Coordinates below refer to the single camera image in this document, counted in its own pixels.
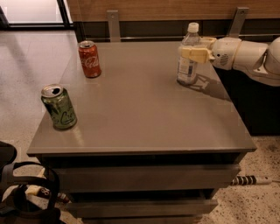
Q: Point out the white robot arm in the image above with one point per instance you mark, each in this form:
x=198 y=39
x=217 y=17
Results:
x=259 y=61

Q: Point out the grey drawer cabinet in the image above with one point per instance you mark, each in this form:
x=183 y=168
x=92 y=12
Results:
x=136 y=114

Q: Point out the clear plastic water bottle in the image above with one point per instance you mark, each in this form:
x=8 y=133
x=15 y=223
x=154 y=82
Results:
x=186 y=73

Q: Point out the lower grey drawer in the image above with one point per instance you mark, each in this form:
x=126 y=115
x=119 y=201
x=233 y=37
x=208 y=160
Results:
x=145 y=208

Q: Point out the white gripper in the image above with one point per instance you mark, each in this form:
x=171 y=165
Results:
x=225 y=53

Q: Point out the red cola can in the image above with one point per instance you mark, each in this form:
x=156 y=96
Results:
x=89 y=59

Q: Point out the grey drawer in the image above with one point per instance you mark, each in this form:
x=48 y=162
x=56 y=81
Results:
x=145 y=208
x=146 y=178

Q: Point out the metal bracket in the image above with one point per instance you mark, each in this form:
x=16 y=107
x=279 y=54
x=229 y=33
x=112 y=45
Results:
x=113 y=25
x=237 y=22

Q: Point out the upper grey drawer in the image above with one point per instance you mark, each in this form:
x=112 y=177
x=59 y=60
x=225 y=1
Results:
x=146 y=178

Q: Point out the small object under cabinet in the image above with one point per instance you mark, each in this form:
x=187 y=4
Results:
x=44 y=193

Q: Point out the left metal bracket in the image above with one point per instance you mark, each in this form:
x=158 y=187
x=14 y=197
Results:
x=113 y=25

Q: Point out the black white striped stick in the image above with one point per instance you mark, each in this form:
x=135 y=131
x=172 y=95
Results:
x=251 y=180

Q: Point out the wooden wall panel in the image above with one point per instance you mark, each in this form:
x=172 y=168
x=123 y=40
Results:
x=165 y=10

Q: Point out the green soda can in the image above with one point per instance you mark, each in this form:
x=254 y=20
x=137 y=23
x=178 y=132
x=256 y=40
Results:
x=59 y=106

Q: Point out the right metal bracket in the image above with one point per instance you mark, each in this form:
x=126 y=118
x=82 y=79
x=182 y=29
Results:
x=237 y=22

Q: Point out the black bag with straps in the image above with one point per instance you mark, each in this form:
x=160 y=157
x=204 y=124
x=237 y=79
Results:
x=15 y=208

